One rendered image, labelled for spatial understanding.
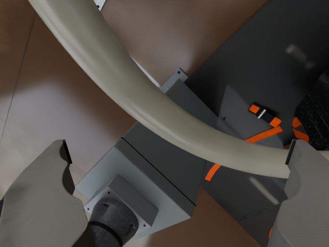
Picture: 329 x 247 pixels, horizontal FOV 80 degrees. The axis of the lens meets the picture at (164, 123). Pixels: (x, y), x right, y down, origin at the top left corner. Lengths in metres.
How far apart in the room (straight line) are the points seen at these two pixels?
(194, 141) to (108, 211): 0.65
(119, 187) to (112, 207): 0.07
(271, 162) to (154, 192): 0.62
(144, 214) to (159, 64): 1.00
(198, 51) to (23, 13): 1.44
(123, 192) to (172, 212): 0.20
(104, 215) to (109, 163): 0.18
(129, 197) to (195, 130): 0.66
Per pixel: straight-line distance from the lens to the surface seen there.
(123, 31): 1.54
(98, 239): 0.75
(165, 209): 0.84
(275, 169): 0.22
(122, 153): 0.73
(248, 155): 0.20
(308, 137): 0.96
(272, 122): 1.43
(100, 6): 1.61
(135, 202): 0.81
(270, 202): 1.94
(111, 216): 0.78
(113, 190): 0.78
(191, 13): 1.35
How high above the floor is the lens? 1.32
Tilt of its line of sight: 54 degrees down
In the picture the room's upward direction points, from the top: 144 degrees counter-clockwise
